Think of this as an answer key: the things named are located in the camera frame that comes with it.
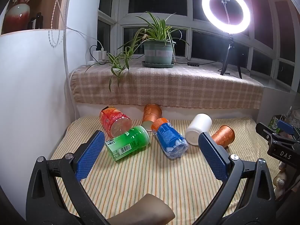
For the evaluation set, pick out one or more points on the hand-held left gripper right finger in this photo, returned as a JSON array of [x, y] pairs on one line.
[[213, 157]]

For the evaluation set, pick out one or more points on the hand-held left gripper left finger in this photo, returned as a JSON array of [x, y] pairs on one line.
[[90, 154]]

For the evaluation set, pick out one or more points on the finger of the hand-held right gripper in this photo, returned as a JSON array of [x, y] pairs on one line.
[[266, 131], [284, 125]]

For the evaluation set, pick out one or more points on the orange patterned paper cup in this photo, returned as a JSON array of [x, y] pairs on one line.
[[223, 136], [151, 116]]

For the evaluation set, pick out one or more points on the white cup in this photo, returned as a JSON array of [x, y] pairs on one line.
[[198, 131]]

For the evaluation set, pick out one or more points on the person's right hand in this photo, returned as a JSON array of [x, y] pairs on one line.
[[280, 180]]

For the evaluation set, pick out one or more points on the green and white box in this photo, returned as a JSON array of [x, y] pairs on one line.
[[273, 123]]

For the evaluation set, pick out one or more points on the floral patterned object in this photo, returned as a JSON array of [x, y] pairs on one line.
[[294, 116]]

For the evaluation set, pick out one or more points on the green plastic bottle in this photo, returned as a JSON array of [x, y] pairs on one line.
[[127, 143]]

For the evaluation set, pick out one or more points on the red label plastic bottle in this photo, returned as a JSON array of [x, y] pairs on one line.
[[114, 120]]

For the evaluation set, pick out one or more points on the blue label plastic bottle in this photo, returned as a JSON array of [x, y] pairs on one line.
[[170, 138]]

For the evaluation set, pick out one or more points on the striped yellow mat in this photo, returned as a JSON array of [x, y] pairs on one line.
[[152, 182]]

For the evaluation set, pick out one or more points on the brown rounded object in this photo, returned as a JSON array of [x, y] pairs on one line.
[[145, 209]]

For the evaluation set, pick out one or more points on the plaid beige cloth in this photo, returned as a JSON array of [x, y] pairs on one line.
[[175, 89]]

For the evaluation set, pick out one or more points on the black tripod stand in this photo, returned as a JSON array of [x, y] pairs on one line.
[[230, 51]]

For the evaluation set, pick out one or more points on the white power strip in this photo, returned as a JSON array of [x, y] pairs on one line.
[[96, 62]]

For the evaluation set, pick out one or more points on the white charger plug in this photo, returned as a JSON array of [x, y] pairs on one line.
[[96, 55], [103, 54]]

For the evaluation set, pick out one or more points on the green pot saucer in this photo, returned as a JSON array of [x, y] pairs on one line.
[[158, 65]]

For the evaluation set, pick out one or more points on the green plastic flower pot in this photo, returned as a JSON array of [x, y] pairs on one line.
[[159, 51]]

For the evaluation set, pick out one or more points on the spider plant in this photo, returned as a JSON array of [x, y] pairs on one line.
[[150, 29]]

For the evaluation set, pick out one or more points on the dark small bottle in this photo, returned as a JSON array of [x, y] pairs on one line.
[[36, 21]]

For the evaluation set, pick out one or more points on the red and white vase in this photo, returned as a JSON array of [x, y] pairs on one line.
[[18, 9]]

